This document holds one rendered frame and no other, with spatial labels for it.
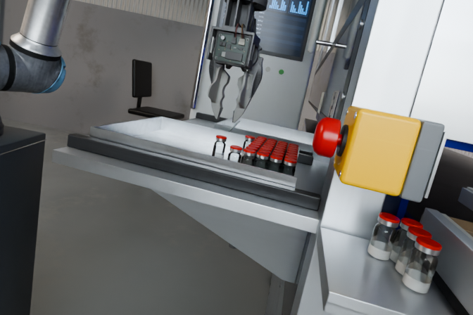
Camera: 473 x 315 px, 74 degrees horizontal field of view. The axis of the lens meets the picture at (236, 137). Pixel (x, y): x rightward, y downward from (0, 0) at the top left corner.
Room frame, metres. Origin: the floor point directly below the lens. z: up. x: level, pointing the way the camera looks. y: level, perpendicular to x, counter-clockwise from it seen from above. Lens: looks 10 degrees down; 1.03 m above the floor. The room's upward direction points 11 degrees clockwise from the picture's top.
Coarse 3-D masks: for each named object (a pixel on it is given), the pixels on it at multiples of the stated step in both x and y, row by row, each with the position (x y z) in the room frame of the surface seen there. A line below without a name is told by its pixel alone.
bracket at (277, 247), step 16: (160, 192) 0.51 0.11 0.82; (192, 208) 0.50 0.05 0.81; (208, 208) 0.50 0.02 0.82; (208, 224) 0.49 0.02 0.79; (224, 224) 0.49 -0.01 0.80; (240, 224) 0.49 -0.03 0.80; (256, 224) 0.48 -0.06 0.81; (272, 224) 0.48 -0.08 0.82; (240, 240) 0.48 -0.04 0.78; (256, 240) 0.48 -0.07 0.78; (272, 240) 0.48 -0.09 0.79; (288, 240) 0.47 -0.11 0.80; (304, 240) 0.47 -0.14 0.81; (256, 256) 0.48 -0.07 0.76; (272, 256) 0.47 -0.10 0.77; (288, 256) 0.47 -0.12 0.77; (272, 272) 0.47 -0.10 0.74; (288, 272) 0.47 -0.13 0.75
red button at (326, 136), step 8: (320, 120) 0.32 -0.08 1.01; (328, 120) 0.31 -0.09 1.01; (336, 120) 0.31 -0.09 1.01; (320, 128) 0.31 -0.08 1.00; (328, 128) 0.30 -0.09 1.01; (336, 128) 0.30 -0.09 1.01; (320, 136) 0.30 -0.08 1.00; (328, 136) 0.30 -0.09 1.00; (336, 136) 0.30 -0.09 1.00; (320, 144) 0.30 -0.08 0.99; (328, 144) 0.30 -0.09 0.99; (336, 144) 0.30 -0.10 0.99; (320, 152) 0.30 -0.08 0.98; (328, 152) 0.30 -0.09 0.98
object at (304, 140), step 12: (228, 120) 0.95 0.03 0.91; (240, 120) 1.06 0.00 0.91; (252, 120) 1.05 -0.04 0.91; (240, 132) 0.80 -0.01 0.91; (252, 132) 0.79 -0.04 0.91; (264, 132) 1.05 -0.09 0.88; (276, 132) 1.04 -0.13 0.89; (288, 132) 1.03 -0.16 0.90; (300, 132) 1.03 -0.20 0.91; (288, 144) 0.78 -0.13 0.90; (300, 144) 0.77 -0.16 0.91; (312, 144) 1.00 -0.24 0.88
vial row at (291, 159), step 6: (294, 144) 0.65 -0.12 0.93; (288, 150) 0.56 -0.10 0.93; (294, 150) 0.58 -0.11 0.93; (288, 156) 0.51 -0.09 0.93; (294, 156) 0.52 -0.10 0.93; (288, 162) 0.48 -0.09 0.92; (294, 162) 0.48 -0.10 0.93; (282, 168) 0.49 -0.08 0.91; (288, 168) 0.48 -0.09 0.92; (294, 168) 0.49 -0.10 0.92; (288, 174) 0.48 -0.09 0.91
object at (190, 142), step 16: (96, 128) 0.50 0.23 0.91; (112, 128) 0.55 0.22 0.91; (128, 128) 0.61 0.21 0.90; (144, 128) 0.67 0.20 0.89; (160, 128) 0.75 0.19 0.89; (176, 128) 0.74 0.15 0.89; (192, 128) 0.73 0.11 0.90; (208, 128) 0.73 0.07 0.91; (128, 144) 0.49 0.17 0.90; (144, 144) 0.48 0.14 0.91; (160, 144) 0.48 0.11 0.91; (176, 144) 0.63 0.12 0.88; (192, 144) 0.66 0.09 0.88; (208, 144) 0.69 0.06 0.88; (240, 144) 0.71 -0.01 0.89; (192, 160) 0.47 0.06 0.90; (208, 160) 0.46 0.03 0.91; (224, 160) 0.46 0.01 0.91; (256, 176) 0.45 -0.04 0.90; (272, 176) 0.44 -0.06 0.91; (288, 176) 0.44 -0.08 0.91
